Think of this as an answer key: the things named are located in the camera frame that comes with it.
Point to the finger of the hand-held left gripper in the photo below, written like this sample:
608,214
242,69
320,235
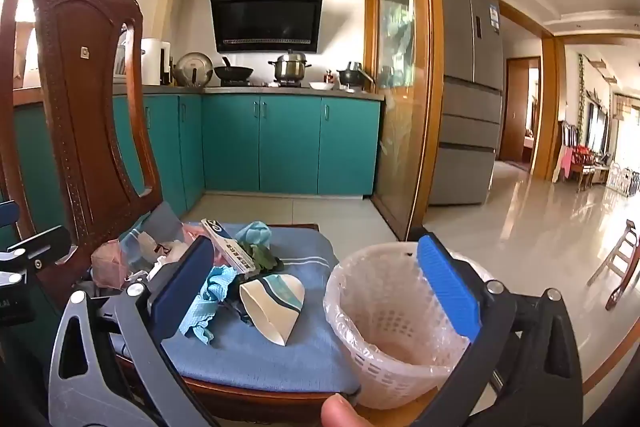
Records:
42,247

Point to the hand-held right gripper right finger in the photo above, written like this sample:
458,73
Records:
445,287

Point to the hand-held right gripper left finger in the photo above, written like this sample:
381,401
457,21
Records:
187,282

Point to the clear plastic bin liner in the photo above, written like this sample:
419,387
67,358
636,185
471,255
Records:
395,307

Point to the long white paper package strip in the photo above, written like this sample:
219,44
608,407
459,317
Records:
227,244

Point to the white plastic lattice basket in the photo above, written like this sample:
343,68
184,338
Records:
395,387

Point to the person's right hand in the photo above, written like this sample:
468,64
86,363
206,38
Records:
345,414

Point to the crumpled blue paper towel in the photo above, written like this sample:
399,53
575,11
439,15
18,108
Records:
212,297

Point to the pink plastic bag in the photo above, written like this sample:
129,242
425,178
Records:
107,262

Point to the clear plastic wrapper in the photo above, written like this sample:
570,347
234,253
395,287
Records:
132,242

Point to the crushed white paper cup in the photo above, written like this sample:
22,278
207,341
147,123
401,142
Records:
272,302

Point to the blue striped seat cloth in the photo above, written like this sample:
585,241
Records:
260,357

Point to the carved wooden chair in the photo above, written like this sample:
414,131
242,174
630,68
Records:
90,107

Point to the pink hanging cloth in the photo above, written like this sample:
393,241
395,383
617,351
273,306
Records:
565,162

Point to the teal lower kitchen cabinets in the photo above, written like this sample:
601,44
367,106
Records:
290,142

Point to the wooden stool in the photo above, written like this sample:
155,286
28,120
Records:
622,252

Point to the grey refrigerator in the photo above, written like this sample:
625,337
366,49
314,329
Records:
470,107

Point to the wooden bench with red cushions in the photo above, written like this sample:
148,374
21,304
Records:
585,154

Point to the steel pot lid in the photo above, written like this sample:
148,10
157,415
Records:
192,69

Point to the black wok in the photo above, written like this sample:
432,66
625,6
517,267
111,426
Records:
234,72

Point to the white cylindrical container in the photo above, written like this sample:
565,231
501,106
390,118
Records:
154,62

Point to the gas stove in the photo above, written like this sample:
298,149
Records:
287,83

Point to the black cooking pot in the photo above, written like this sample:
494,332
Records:
352,77

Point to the glass sliding door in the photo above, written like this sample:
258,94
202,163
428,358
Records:
400,57

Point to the white bowl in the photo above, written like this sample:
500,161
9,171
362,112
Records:
320,85

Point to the stainless steel stockpot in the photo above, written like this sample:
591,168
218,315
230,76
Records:
290,67

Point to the black range hood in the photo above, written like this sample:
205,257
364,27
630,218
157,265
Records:
267,19

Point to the green wall garland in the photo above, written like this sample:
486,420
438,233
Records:
581,92

